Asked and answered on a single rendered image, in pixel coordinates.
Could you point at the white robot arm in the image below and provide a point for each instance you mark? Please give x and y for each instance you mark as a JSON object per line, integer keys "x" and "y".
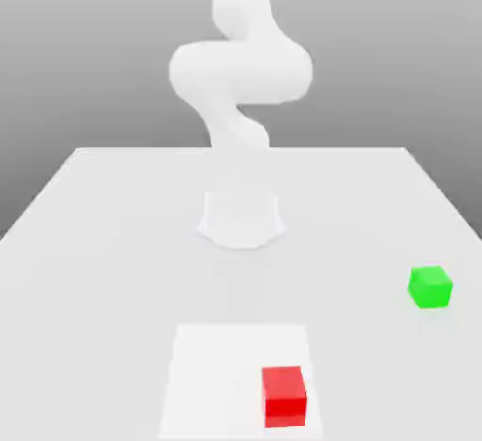
{"x": 241, "y": 71}

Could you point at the small red cube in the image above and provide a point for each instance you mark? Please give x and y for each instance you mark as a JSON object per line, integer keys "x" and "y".
{"x": 284, "y": 397}

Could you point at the small green cube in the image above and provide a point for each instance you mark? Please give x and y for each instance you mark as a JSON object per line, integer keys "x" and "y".
{"x": 430, "y": 287}

